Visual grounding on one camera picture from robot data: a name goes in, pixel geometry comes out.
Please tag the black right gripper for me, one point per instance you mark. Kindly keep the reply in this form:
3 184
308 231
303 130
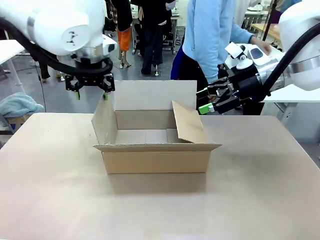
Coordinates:
247 86

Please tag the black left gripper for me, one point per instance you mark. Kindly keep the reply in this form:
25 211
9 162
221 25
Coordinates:
91 75

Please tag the brown cardboard box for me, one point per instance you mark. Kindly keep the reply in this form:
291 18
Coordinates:
155 160

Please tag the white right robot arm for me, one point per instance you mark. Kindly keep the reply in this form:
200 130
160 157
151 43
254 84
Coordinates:
305 30

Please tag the person's right forearm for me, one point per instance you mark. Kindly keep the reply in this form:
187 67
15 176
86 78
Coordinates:
212 67

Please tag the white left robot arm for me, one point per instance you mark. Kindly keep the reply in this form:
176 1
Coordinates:
50 22

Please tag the person's left forearm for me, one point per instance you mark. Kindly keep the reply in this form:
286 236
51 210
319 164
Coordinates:
243 35

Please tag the person's left hand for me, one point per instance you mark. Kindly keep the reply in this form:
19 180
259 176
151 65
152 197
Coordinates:
261 43

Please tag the light blue towel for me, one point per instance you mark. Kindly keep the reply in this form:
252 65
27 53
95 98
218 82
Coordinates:
17 105

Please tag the person in light blue sweater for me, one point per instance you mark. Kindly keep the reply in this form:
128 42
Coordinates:
207 25

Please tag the bystander in black clothes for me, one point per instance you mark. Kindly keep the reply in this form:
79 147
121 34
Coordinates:
152 37

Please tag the white table with thin leg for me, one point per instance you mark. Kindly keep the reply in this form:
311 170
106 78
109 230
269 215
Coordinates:
10 50

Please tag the white side table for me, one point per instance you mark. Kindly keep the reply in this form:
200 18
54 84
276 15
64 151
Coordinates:
295 96

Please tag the wooden desk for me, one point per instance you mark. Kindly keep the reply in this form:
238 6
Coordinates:
268 31

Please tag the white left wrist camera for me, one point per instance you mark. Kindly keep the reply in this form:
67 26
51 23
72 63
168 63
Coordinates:
110 46

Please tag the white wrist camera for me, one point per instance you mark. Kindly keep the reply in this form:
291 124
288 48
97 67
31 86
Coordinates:
237 53
110 46

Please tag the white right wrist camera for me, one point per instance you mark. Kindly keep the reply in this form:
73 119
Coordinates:
237 53

